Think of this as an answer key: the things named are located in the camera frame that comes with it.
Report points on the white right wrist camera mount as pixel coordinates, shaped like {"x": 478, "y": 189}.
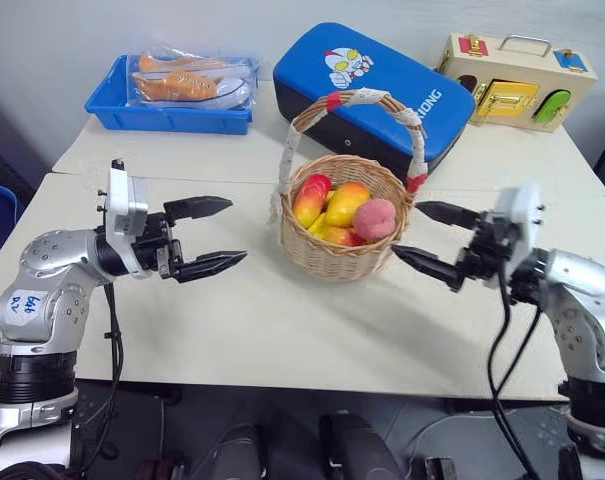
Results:
{"x": 519, "y": 215}

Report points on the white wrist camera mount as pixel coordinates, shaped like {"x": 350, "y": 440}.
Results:
{"x": 519, "y": 215}
{"x": 127, "y": 200}

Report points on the yellow fruit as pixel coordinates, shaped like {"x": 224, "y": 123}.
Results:
{"x": 319, "y": 225}

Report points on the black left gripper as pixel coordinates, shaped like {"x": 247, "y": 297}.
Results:
{"x": 154, "y": 245}

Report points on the wooden lock box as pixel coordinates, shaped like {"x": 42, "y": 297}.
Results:
{"x": 512, "y": 70}

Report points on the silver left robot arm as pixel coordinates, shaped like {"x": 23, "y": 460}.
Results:
{"x": 57, "y": 260}

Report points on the bagged orange shoes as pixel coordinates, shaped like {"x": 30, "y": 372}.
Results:
{"x": 242, "y": 70}

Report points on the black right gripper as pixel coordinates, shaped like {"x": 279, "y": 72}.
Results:
{"x": 489, "y": 250}

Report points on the blue plastic tray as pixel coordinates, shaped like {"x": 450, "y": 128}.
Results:
{"x": 167, "y": 120}

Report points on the red yellow mango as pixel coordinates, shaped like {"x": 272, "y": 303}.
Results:
{"x": 309, "y": 200}
{"x": 342, "y": 236}

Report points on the yellow orange mango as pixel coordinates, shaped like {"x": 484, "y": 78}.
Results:
{"x": 349, "y": 202}

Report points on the orange canvas shoe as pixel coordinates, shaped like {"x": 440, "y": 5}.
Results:
{"x": 187, "y": 87}
{"x": 182, "y": 64}

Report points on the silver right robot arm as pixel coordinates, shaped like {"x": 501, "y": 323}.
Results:
{"x": 579, "y": 295}

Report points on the blue cartoon print pad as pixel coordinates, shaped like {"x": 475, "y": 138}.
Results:
{"x": 382, "y": 90}

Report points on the pink peach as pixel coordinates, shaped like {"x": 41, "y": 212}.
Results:
{"x": 374, "y": 220}

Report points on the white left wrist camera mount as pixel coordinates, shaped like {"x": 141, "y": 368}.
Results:
{"x": 127, "y": 200}

